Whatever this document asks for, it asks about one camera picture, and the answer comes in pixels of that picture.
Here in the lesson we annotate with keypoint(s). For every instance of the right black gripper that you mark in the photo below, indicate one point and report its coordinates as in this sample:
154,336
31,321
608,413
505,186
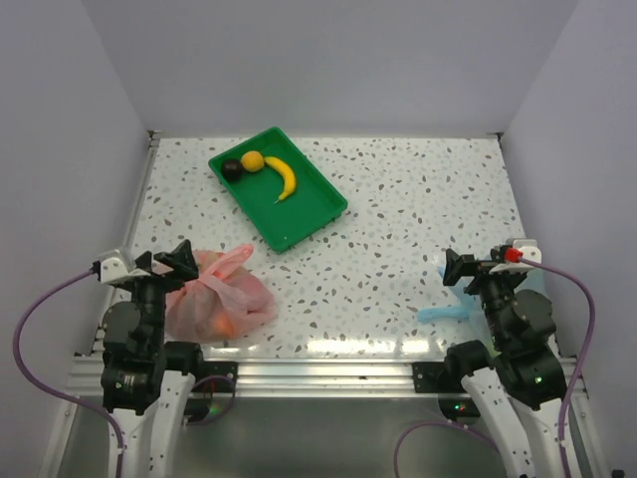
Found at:
466,264

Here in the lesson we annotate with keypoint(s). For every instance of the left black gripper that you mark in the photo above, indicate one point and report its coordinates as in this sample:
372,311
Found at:
180,261

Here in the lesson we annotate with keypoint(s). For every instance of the pink plastic bag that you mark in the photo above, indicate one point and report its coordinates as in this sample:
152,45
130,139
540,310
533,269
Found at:
224,287

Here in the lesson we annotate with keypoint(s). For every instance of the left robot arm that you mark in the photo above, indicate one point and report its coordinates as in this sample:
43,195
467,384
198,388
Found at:
146,379

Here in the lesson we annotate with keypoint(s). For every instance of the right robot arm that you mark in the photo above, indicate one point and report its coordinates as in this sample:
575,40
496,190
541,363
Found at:
517,383

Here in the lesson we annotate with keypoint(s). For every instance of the blue plastic bag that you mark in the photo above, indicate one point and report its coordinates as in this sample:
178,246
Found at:
468,308

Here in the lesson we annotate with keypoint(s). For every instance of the small yellow orange fruit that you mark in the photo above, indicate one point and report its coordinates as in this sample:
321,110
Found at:
252,161

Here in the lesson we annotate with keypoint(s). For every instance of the dark purple plum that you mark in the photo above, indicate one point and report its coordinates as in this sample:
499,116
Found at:
232,169

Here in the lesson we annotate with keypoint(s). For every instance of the yellow banana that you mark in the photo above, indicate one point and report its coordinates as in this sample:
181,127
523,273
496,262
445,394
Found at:
286,173

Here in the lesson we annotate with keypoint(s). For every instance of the green plastic tray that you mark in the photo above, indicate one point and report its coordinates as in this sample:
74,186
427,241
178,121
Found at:
282,222

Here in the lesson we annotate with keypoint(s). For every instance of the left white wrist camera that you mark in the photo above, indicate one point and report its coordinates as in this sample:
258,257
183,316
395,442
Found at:
115,266

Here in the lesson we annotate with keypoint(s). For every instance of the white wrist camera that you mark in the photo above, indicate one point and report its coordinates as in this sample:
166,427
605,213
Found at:
517,255
115,266

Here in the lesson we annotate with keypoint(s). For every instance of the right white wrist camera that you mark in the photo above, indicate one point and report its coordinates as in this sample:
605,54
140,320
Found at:
517,255

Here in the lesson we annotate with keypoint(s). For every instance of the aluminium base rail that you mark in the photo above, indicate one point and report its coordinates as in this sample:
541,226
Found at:
326,378

